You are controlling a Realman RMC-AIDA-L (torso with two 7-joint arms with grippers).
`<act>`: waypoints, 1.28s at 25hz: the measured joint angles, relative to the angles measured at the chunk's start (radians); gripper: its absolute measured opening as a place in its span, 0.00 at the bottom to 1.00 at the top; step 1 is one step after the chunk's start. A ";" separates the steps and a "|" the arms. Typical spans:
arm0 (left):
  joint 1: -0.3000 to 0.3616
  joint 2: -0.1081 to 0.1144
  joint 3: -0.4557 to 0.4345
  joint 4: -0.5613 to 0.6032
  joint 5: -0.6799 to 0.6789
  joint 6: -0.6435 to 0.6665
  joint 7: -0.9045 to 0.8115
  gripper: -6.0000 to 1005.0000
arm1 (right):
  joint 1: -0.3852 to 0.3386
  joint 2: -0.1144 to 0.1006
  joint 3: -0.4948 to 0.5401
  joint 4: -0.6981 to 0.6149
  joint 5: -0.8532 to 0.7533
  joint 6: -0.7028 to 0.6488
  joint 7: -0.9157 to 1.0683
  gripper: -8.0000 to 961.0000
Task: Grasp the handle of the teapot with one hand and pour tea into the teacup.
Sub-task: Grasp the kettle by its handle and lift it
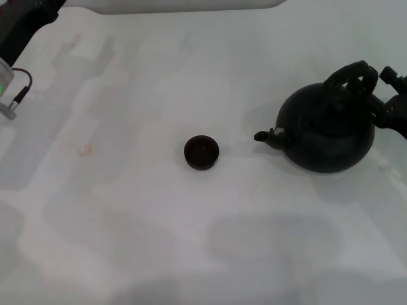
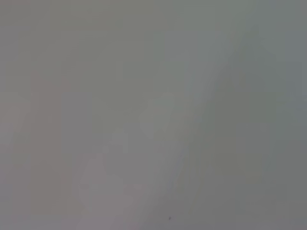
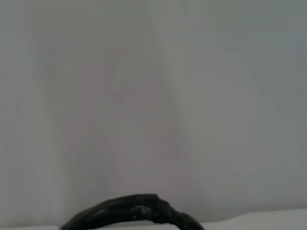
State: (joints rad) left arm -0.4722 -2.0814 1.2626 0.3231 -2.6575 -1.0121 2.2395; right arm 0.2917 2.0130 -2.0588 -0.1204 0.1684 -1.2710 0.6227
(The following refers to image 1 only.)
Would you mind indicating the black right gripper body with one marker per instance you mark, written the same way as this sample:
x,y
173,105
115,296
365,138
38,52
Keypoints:
x,y
397,114

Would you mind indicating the dark brown round teacup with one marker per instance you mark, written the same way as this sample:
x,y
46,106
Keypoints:
x,y
201,152

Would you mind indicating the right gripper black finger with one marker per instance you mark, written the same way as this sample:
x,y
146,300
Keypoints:
x,y
390,76
375,106

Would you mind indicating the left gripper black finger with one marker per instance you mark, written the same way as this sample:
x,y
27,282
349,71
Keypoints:
x,y
49,8

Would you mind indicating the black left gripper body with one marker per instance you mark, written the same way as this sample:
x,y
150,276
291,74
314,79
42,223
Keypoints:
x,y
19,31

